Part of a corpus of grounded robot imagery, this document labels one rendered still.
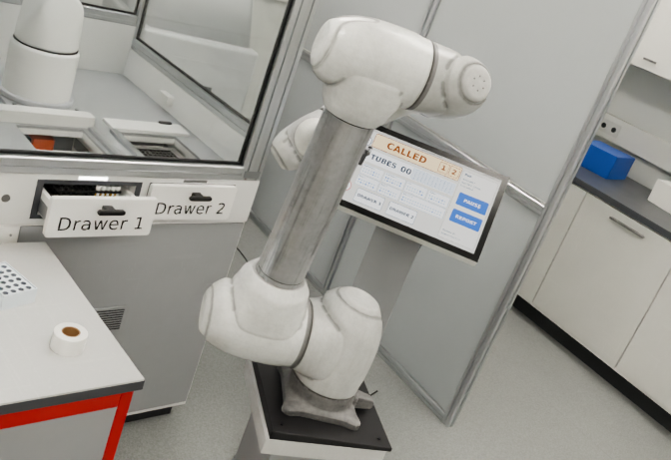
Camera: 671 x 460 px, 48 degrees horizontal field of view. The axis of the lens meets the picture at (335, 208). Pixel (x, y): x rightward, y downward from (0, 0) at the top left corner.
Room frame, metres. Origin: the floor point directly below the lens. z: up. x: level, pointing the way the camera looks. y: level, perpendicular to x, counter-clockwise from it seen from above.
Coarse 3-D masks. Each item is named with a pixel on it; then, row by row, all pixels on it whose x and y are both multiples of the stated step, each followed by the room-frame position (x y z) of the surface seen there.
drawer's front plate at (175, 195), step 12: (156, 192) 1.95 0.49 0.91; (168, 192) 1.98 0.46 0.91; (180, 192) 2.01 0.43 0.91; (192, 192) 2.04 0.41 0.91; (204, 192) 2.07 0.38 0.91; (216, 192) 2.10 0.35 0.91; (228, 192) 2.13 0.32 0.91; (168, 204) 1.99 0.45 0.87; (180, 204) 2.02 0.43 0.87; (192, 204) 2.05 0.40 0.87; (204, 204) 2.08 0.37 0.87; (216, 204) 2.11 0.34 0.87; (228, 204) 2.14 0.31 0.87; (156, 216) 1.97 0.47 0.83; (168, 216) 2.00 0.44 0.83; (180, 216) 2.03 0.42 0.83; (192, 216) 2.06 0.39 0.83; (204, 216) 2.09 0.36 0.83; (216, 216) 2.12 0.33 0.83; (228, 216) 2.15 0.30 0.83
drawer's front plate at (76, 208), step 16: (48, 208) 1.66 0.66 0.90; (64, 208) 1.68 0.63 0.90; (80, 208) 1.71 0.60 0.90; (96, 208) 1.74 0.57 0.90; (128, 208) 1.81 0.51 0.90; (144, 208) 1.84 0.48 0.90; (48, 224) 1.66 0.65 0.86; (64, 224) 1.69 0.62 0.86; (80, 224) 1.72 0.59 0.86; (112, 224) 1.78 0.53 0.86; (128, 224) 1.81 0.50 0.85; (144, 224) 1.85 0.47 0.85
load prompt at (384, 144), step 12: (372, 144) 2.39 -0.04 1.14; (384, 144) 2.39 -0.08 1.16; (396, 144) 2.40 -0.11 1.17; (396, 156) 2.37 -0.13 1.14; (408, 156) 2.38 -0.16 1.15; (420, 156) 2.38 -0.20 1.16; (432, 156) 2.39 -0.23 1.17; (432, 168) 2.36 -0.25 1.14; (444, 168) 2.37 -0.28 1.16; (456, 168) 2.38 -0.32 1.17; (456, 180) 2.35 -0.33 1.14
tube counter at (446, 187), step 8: (400, 168) 2.35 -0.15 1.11; (408, 168) 2.35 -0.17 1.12; (416, 168) 2.36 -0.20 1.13; (408, 176) 2.33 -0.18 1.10; (416, 176) 2.34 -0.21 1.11; (424, 176) 2.34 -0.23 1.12; (432, 176) 2.35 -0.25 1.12; (424, 184) 2.32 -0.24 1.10; (432, 184) 2.33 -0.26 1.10; (440, 184) 2.33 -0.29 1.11; (448, 184) 2.34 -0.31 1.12; (448, 192) 2.32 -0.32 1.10
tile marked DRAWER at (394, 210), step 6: (390, 204) 2.26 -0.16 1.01; (396, 204) 2.27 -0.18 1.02; (390, 210) 2.25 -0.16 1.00; (396, 210) 2.25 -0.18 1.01; (402, 210) 2.26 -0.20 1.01; (408, 210) 2.26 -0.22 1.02; (390, 216) 2.24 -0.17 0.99; (396, 216) 2.24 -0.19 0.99; (402, 216) 2.24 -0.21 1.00; (408, 216) 2.25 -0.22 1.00; (414, 216) 2.25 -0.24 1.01; (408, 222) 2.24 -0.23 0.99
